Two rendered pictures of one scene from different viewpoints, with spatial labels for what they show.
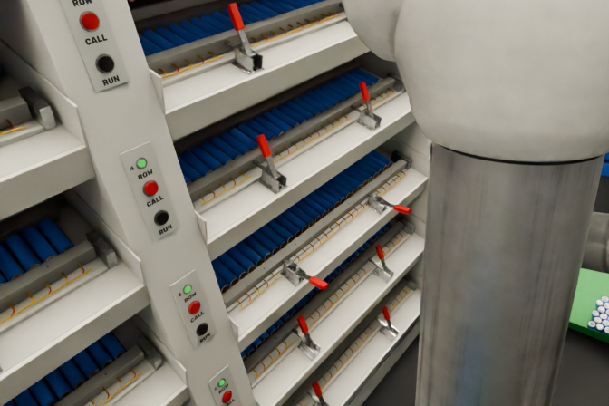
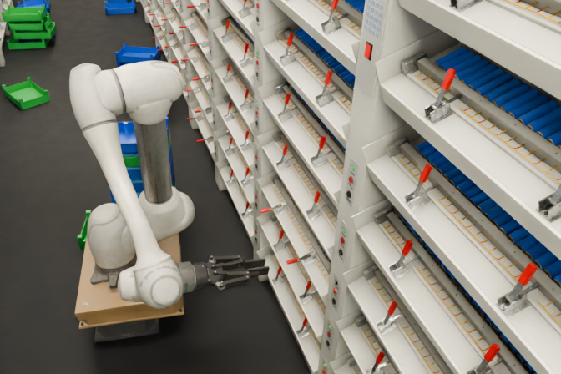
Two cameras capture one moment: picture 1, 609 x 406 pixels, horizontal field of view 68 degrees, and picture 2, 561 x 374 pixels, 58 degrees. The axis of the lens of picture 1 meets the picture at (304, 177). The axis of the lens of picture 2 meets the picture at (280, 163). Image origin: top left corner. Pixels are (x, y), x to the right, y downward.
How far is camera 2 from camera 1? 1.84 m
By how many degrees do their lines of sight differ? 89
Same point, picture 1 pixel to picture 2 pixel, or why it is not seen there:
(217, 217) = (273, 149)
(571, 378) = not seen: outside the picture
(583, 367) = not seen: outside the picture
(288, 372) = (273, 237)
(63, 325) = (249, 119)
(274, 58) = (290, 125)
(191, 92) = (272, 103)
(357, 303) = (294, 277)
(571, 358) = not seen: outside the picture
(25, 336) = (250, 113)
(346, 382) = (285, 297)
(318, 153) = (297, 185)
